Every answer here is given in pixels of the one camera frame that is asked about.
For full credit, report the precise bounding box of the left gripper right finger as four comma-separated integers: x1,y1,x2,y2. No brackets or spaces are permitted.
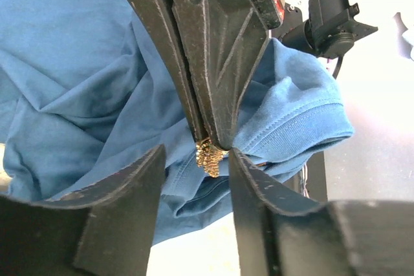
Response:
229,149,413,276

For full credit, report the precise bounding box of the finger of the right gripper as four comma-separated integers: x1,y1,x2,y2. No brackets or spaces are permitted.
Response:
173,0,268,150
127,0,207,142

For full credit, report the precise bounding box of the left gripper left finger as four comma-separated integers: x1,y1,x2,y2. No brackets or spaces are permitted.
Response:
1,145,166,275

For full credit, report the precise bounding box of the gold flower brooch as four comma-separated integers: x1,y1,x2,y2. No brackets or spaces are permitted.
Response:
196,138,228,178

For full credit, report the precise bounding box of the dark blue t-shirt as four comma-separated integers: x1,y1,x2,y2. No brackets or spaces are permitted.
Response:
1,0,354,243

